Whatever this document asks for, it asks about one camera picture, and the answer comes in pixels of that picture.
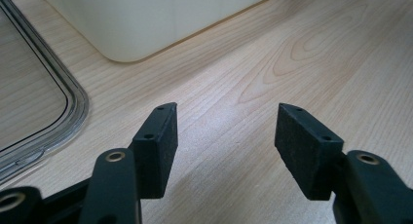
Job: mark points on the white divided storage box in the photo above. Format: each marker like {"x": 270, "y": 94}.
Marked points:
{"x": 146, "y": 22}

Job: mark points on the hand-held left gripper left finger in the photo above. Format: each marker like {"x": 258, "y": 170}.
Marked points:
{"x": 157, "y": 152}

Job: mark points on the clear plastic lid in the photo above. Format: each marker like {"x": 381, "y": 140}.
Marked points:
{"x": 29, "y": 97}

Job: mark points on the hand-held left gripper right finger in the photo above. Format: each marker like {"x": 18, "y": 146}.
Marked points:
{"x": 308, "y": 152}

